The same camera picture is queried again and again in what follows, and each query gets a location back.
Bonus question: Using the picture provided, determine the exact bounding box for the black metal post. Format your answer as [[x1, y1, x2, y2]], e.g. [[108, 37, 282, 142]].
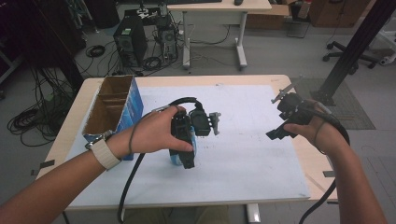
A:
[[310, 0, 396, 107]]

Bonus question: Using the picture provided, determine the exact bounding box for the brown cardboard box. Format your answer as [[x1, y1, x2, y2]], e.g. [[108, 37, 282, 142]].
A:
[[245, 4, 291, 31]]

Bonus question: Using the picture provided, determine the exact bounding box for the blue cardboard box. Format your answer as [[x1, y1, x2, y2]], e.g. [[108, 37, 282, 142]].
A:
[[81, 74, 145, 161]]

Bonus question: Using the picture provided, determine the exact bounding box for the white board mat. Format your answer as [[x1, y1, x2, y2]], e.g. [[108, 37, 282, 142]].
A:
[[66, 84, 311, 208]]

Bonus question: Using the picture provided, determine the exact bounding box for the coiled black cable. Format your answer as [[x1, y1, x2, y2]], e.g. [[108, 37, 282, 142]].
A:
[[142, 55, 163, 72], [85, 44, 106, 59]]

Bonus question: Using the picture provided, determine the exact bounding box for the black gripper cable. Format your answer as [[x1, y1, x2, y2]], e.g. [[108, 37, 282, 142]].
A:
[[117, 96, 205, 224], [298, 105, 351, 224]]

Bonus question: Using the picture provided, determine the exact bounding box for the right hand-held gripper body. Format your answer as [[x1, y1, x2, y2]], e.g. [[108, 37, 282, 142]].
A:
[[270, 83, 316, 132]]

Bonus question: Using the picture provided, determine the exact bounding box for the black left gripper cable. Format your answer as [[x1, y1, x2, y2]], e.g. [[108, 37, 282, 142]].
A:
[[117, 96, 205, 224]]

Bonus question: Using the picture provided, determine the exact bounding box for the dark floor mat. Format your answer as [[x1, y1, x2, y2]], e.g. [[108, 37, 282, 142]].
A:
[[290, 77, 376, 131]]

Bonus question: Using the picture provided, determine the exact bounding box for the beige desk with white legs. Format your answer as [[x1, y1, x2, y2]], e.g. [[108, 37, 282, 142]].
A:
[[166, 0, 273, 71]]

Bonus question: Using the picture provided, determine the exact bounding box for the light wooden table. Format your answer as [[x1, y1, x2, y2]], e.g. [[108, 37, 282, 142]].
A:
[[35, 74, 340, 211]]

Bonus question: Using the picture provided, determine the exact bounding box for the tangle of black floor cables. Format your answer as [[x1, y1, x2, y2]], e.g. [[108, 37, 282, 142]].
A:
[[7, 66, 76, 147]]

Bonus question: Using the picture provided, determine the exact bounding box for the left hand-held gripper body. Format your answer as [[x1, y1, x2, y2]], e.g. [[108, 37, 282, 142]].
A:
[[170, 105, 222, 157]]

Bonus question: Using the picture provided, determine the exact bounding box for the person's left hand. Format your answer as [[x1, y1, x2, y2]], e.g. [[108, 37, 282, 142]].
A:
[[106, 105, 194, 161]]

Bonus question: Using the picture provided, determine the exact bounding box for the black office chair base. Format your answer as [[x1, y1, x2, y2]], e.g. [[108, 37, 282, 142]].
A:
[[322, 40, 379, 70]]

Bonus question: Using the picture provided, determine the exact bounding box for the large black computer tower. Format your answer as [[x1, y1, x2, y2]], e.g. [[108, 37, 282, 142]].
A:
[[112, 14, 149, 68]]

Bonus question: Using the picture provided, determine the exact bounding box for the blue tape roll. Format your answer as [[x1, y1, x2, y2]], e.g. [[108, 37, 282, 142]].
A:
[[168, 126, 198, 167]]

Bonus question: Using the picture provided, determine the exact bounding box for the person's right hand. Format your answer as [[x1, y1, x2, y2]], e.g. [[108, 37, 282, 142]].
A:
[[283, 98, 347, 157]]

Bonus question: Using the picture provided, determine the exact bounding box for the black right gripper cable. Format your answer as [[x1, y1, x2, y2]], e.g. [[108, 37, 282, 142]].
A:
[[298, 105, 351, 224]]

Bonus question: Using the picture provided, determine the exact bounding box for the black curtain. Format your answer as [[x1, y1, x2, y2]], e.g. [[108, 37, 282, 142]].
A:
[[0, 0, 87, 94]]

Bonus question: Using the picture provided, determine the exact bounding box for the small black computer tower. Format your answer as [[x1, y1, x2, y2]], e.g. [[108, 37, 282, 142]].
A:
[[156, 18, 179, 61]]

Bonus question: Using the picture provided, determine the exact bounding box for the white band wristwatch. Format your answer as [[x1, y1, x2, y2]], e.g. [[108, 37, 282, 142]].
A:
[[84, 130, 123, 171]]

